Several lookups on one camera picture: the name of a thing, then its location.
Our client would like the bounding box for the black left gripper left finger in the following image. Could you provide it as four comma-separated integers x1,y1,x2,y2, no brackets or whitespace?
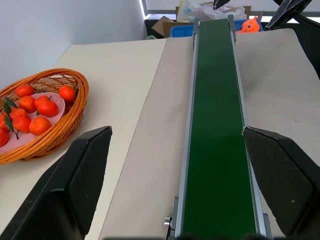
0,125,113,240

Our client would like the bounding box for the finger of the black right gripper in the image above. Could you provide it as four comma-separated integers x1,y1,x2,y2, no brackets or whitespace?
265,0,314,32
212,0,230,11

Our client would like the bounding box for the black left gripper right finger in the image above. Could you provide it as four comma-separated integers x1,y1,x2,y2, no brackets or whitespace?
241,126,320,240

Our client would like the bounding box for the clear plastic bag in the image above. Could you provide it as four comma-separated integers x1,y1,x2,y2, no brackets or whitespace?
178,0,246,23

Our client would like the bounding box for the brown cardboard box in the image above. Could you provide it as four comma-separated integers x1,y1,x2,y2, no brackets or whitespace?
151,15,181,40
175,5,265,23

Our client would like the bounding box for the orange plush toy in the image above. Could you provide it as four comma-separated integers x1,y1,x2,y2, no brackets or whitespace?
236,15,261,34

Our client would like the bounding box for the blue plastic bin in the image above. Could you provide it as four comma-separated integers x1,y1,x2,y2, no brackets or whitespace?
170,19,264,39

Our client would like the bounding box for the orange tangerine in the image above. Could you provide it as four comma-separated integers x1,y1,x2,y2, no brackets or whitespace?
9,107,29,121
58,84,77,102
11,116,33,134
0,114,11,134
15,84,35,98
18,95,38,114
28,116,52,137
36,100,60,118
0,128,11,148
33,95,54,107

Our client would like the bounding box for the woven orange wicker basket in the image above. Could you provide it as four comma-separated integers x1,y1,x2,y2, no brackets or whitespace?
0,68,90,165

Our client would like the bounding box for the pink plate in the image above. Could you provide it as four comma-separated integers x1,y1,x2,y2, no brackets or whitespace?
0,91,67,155

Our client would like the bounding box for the green conveyor belt with silver frame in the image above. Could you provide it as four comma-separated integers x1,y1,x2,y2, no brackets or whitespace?
163,14,273,240

